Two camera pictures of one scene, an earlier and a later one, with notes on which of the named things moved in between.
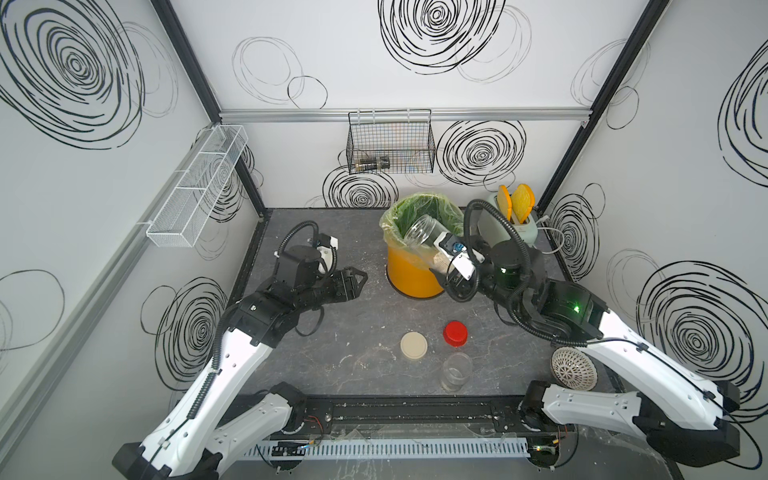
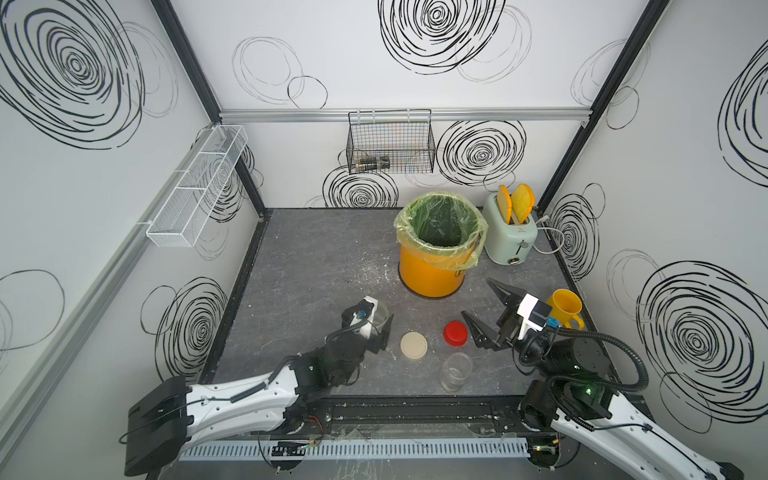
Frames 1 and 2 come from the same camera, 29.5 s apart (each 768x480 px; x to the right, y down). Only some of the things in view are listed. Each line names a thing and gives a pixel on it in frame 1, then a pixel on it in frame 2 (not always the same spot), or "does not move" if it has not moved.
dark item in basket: x=367 y=164 does not move
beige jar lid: x=413 y=345 does not move
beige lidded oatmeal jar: x=419 y=238 to x=380 y=316
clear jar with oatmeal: x=455 y=372 does not move
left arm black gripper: x=345 y=284 to x=381 y=340
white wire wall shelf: x=180 y=219 does not move
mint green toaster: x=494 y=230 does not move
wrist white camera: x=325 y=244 to x=364 y=316
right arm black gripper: x=455 y=280 to x=491 y=340
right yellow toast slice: x=522 y=202 does not move
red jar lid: x=455 y=333 does not move
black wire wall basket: x=391 y=142 does not move
